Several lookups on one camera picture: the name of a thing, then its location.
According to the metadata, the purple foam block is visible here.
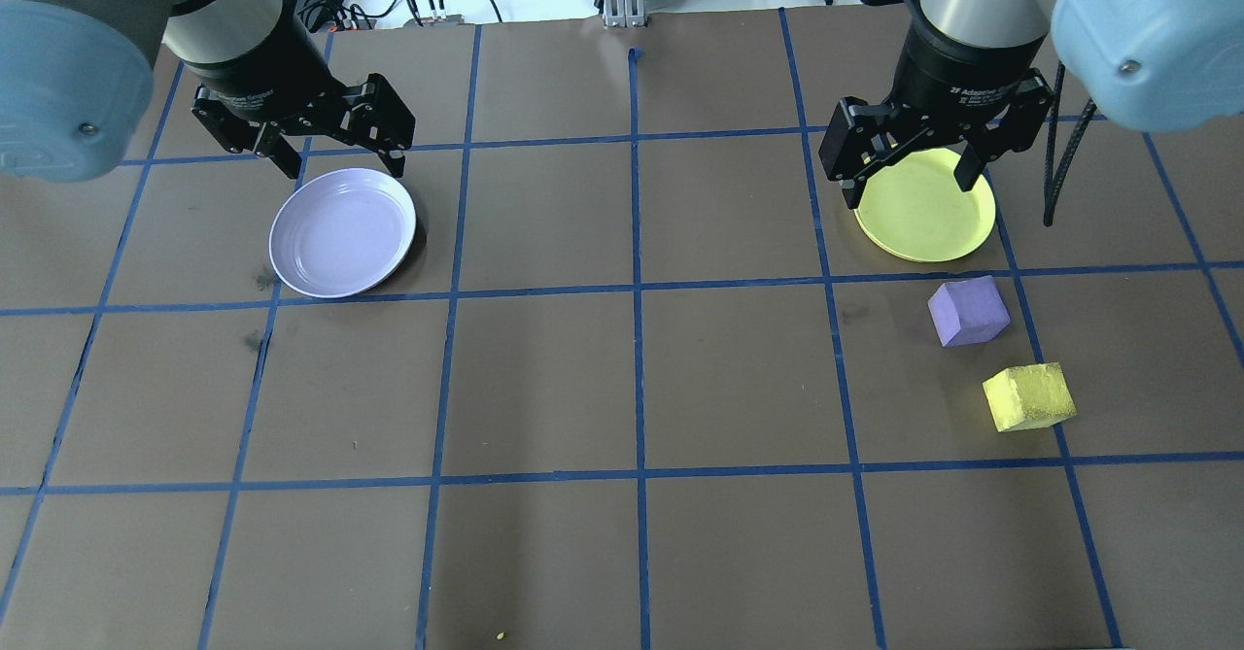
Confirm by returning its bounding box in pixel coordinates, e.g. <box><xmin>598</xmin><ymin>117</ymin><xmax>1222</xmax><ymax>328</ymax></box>
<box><xmin>927</xmin><ymin>275</ymin><xmax>1012</xmax><ymax>349</ymax></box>

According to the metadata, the yellow foam block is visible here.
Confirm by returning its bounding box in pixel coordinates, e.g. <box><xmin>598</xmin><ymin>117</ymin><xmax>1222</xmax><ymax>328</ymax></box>
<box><xmin>982</xmin><ymin>362</ymin><xmax>1078</xmax><ymax>433</ymax></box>

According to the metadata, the yellow plate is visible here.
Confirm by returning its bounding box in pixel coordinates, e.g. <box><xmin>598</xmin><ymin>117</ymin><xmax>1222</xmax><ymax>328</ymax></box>
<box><xmin>853</xmin><ymin>145</ymin><xmax>998</xmax><ymax>264</ymax></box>

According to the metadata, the purple plate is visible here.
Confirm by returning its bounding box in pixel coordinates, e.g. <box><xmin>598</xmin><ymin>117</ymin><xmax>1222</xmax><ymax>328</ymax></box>
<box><xmin>268</xmin><ymin>168</ymin><xmax>419</xmax><ymax>300</ymax></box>

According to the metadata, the thin black cable loop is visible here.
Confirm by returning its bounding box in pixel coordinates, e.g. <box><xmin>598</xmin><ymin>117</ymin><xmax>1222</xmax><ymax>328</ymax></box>
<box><xmin>439</xmin><ymin>0</ymin><xmax>504</xmax><ymax>25</ymax></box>

